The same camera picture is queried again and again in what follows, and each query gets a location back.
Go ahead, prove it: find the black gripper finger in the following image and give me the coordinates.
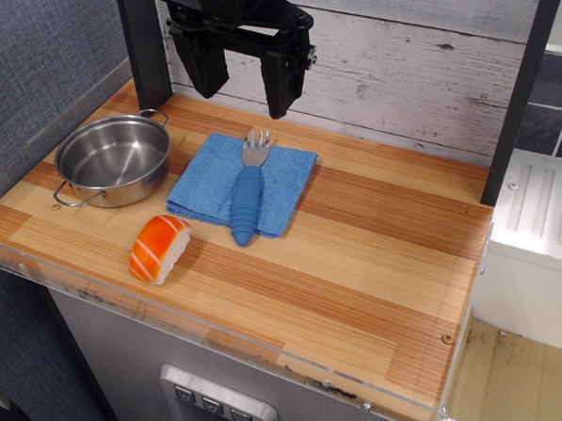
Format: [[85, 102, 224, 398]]
[[173, 34, 229, 99], [261, 52, 305, 120]]

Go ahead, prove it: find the black right vertical post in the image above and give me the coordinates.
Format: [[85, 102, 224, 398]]
[[480, 0, 561, 206]]

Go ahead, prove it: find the silver dispenser button panel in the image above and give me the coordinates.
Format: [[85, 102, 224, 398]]
[[159, 364, 279, 421]]

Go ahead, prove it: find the clear acrylic table edge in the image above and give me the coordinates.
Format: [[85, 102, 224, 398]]
[[0, 213, 451, 421]]

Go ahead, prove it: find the orange salmon sushi toy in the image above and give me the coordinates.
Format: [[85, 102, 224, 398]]
[[128, 215, 192, 285]]

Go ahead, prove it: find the white ribbed drainboard unit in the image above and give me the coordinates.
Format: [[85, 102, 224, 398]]
[[472, 150, 562, 348]]

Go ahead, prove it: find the silver toy fridge cabinet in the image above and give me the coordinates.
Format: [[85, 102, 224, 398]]
[[46, 267, 434, 421]]

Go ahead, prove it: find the black vertical post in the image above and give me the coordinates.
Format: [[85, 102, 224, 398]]
[[118, 0, 173, 109], [480, 0, 561, 206]]

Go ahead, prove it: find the fork with blue handle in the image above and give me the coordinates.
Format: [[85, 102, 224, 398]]
[[230, 130, 271, 247]]

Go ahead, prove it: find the silver metal pot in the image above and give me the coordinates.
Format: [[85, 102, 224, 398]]
[[53, 109, 171, 208]]

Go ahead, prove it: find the black left vertical post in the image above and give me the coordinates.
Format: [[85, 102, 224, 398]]
[[118, 0, 173, 109]]

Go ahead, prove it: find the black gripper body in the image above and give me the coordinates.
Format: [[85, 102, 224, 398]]
[[162, 0, 316, 71]]

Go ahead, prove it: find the blue folded cloth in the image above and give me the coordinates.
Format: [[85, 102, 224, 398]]
[[167, 133, 318, 238]]

